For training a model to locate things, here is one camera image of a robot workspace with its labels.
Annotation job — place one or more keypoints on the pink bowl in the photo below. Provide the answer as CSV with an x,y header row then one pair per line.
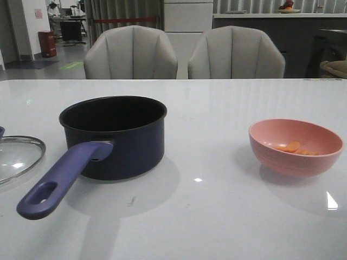
x,y
265,134

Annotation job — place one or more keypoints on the orange ham slices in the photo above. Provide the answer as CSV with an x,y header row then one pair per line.
x,y
295,147

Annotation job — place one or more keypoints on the glass lid with blue knob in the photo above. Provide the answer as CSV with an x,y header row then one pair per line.
x,y
19,154

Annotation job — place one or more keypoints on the dark blue saucepan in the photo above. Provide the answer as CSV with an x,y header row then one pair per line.
x,y
108,138

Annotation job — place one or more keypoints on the left beige chair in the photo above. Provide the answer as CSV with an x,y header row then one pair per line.
x,y
132,52

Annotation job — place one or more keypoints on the beige chair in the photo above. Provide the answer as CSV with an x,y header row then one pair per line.
x,y
132,52
234,52

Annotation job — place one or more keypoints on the right beige chair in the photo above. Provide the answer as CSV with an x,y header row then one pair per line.
x,y
234,52

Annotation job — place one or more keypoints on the white cabinet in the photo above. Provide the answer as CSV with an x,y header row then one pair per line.
x,y
184,21

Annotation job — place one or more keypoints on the red barrier tape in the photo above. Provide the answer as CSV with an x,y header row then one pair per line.
x,y
126,20

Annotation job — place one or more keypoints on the black office chair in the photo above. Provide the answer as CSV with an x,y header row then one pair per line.
x,y
71,33

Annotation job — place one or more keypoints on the red trash bin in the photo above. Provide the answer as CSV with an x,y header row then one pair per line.
x,y
47,43

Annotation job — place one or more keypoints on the dark grey counter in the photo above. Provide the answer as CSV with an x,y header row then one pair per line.
x,y
292,33

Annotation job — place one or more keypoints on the fruit plate on counter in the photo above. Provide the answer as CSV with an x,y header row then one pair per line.
x,y
287,8

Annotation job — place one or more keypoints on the beige cushion right edge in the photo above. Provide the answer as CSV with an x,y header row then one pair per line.
x,y
334,69

